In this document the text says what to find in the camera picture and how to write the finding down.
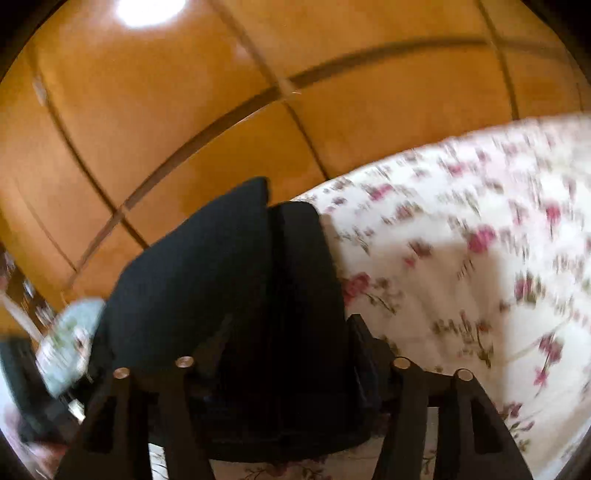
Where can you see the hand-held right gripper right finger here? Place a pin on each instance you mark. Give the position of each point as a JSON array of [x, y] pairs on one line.
[[369, 360]]

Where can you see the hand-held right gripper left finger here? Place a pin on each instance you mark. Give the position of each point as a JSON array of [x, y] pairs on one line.
[[180, 415]]

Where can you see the black pants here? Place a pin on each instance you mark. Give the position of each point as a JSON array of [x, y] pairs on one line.
[[207, 258]]

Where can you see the white floral bed sheet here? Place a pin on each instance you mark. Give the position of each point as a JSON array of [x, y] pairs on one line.
[[461, 300]]

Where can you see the green floral pillow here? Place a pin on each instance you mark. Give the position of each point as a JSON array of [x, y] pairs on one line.
[[69, 341]]

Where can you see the dark blurred object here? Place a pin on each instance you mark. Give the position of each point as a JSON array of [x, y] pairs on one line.
[[27, 392]]

